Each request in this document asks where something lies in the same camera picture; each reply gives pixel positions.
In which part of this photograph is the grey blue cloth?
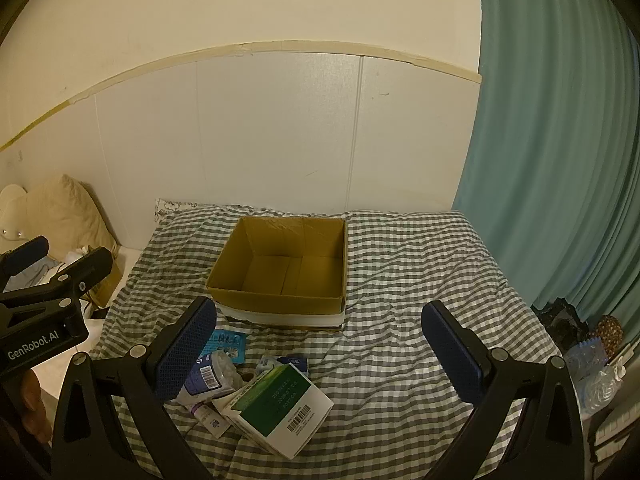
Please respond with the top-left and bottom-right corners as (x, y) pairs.
(14, 256), (65, 288)

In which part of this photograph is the blue printed packet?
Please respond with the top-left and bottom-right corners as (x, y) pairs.
(201, 329), (250, 365)

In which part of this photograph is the clear cotton swab jar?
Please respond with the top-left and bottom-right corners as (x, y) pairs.
(181, 350), (242, 402)

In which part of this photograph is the person's left hand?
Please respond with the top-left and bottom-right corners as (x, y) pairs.
(20, 370), (54, 444)

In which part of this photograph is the small brown carton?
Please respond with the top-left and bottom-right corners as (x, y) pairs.
(86, 259), (124, 307)

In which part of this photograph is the white plush cushion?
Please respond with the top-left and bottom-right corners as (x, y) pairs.
(0, 184), (32, 247)

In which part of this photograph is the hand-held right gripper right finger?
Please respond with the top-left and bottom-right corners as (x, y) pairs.
(421, 300), (586, 480)

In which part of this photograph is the teal curtain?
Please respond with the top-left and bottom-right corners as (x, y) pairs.
(451, 0), (640, 322)

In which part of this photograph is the small white tube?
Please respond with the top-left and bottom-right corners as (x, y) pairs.
(190, 402), (232, 442)

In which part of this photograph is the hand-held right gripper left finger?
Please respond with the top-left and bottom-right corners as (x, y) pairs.
(52, 296), (218, 480)

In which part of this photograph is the beige wall tape strip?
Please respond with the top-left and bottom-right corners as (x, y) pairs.
(0, 41), (484, 152)

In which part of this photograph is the green and white carton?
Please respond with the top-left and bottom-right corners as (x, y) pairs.
(220, 362), (335, 461)

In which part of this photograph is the clear plastic bag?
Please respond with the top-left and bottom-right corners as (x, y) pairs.
(565, 340), (623, 417)

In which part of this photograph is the brown cardboard box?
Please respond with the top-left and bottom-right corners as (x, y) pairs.
(206, 216), (349, 332)

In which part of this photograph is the white patterned pillow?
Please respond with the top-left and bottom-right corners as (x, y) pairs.
(152, 198), (221, 224)

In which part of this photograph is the beige pillow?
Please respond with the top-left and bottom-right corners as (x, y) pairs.
(24, 174), (122, 262)

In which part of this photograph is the black plastic bag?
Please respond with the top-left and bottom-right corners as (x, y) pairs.
(531, 297), (589, 357)

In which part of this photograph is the grey checked bed sheet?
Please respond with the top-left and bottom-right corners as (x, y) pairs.
(90, 204), (567, 480)

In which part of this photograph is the small blue and white box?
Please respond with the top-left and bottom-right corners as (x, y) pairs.
(256, 355), (309, 377)

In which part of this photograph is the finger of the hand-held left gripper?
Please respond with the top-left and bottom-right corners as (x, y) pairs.
(0, 236), (51, 291)
(0, 246), (114, 322)

